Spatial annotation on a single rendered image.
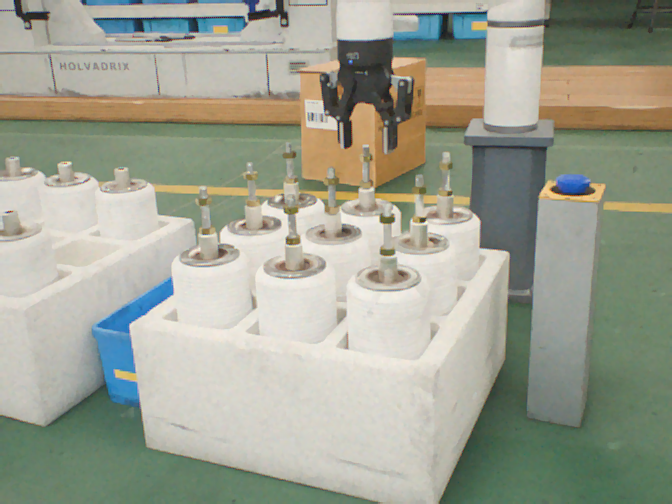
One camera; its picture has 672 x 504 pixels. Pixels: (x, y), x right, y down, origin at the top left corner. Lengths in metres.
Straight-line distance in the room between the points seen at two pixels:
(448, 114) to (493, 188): 1.47
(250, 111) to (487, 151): 1.75
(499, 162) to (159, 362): 0.68
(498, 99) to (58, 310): 0.77
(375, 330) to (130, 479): 0.37
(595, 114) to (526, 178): 1.46
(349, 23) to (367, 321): 0.40
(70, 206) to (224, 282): 0.49
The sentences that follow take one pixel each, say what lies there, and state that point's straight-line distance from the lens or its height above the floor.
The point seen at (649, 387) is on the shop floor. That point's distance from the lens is 1.25.
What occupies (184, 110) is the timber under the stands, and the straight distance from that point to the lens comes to 3.14.
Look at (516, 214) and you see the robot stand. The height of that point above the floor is 0.16.
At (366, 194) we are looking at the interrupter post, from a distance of 1.14.
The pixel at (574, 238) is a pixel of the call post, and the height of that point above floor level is 0.26.
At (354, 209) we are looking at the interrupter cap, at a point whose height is 0.25.
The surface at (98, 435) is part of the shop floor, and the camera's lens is 1.16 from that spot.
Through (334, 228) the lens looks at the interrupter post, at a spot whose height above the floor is 0.26.
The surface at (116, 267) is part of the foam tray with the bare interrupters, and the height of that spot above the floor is 0.17.
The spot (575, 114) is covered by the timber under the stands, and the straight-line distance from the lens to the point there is 2.85.
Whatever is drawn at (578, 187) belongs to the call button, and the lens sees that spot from 1.01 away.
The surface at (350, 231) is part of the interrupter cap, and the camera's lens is 1.06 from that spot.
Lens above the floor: 0.60
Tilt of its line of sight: 21 degrees down
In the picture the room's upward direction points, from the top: 2 degrees counter-clockwise
